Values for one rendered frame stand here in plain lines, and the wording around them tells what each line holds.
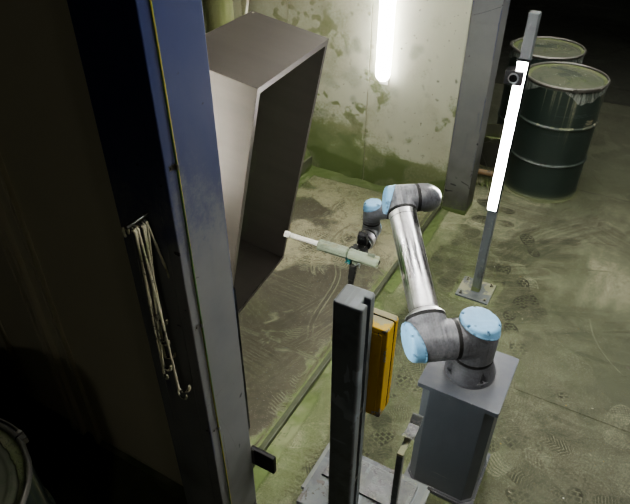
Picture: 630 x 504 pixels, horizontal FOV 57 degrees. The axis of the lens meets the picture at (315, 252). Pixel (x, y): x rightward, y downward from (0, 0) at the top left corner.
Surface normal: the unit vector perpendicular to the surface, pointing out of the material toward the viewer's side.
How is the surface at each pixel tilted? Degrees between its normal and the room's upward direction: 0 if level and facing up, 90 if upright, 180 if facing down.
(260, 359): 0
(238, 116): 90
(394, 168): 90
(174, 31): 90
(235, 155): 90
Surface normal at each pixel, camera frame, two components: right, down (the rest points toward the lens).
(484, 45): -0.49, 0.52
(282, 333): 0.00, -0.81
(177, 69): 0.87, 0.29
